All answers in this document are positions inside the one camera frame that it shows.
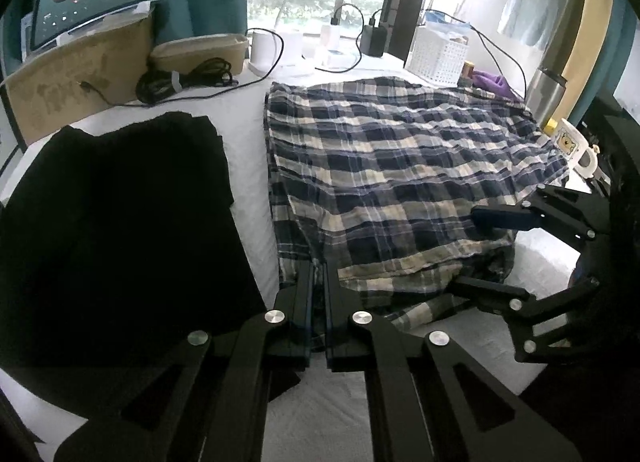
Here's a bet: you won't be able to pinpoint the beige oval container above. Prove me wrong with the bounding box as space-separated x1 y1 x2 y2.
149 34 248 76

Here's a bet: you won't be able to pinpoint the coiled black cable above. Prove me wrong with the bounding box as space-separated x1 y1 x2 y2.
79 56 241 107

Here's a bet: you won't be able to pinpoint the black power adapter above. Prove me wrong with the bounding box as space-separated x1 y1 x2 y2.
360 17 387 58

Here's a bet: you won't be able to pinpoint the stainless steel tumbler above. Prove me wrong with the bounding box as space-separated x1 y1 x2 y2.
525 69 567 128

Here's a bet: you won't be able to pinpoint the white cylindrical cup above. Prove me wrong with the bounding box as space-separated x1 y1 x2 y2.
248 30 280 75

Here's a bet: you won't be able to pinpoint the blue plaid pants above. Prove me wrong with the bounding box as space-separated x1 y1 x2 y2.
264 76 568 331

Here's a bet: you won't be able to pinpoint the small yellow bottle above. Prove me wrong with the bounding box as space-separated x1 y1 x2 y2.
544 118 558 137

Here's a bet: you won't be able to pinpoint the teal and yellow right curtain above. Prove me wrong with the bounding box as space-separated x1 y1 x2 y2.
538 0 639 125

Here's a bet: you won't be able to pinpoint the purple cloth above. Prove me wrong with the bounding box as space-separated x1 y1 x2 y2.
472 70 518 100

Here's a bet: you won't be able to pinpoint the white perforated basket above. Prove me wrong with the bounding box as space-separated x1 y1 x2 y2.
405 26 469 87

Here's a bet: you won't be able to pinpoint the white printed mug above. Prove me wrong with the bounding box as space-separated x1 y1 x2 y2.
551 118 598 179

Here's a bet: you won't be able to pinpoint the black folded garment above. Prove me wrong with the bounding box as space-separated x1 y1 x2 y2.
0 111 302 423

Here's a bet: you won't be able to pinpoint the brown cardboard box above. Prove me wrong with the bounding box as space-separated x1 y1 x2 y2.
6 14 153 144

